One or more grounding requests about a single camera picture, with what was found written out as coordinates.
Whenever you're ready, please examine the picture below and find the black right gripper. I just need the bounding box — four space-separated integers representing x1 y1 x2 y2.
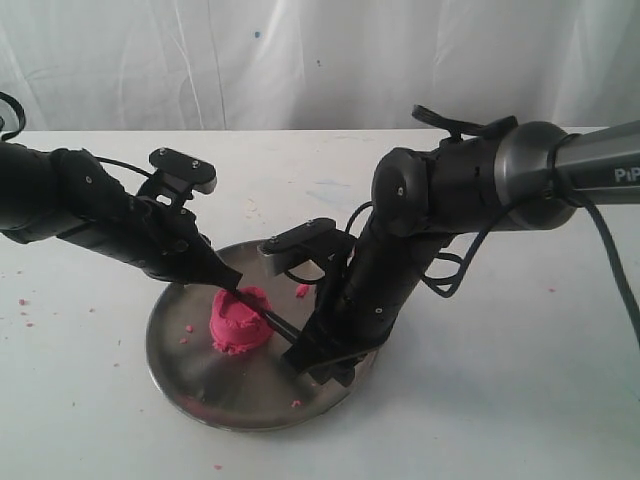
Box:
282 214 450 388

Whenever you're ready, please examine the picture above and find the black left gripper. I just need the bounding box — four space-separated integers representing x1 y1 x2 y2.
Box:
59 197 242 290

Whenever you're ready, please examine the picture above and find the pink putty lump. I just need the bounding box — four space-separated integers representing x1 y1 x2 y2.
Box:
209 289 274 355

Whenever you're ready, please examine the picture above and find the black knife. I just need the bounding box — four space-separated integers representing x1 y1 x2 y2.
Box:
230 289 301 345

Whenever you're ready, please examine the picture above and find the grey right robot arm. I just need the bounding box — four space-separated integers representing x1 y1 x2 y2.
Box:
283 105 639 385

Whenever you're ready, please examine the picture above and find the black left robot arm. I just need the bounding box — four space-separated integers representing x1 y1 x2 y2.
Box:
1 131 242 290

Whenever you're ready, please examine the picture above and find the pink sand lump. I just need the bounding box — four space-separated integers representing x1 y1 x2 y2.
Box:
295 284 311 298

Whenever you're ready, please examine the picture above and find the round steel plate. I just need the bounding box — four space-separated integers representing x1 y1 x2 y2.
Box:
144 239 386 434

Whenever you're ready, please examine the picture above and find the white backdrop curtain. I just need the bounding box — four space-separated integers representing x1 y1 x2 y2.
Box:
1 1 639 130

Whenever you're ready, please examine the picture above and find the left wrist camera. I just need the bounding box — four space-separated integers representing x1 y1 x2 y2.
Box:
137 147 217 208

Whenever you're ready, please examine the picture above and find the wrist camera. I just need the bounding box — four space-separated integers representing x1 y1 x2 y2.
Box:
258 217 356 276
137 147 217 208

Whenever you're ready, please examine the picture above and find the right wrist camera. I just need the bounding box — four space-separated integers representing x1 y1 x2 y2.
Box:
258 217 356 276

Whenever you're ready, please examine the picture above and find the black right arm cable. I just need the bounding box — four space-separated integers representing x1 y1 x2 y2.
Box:
344 199 640 346

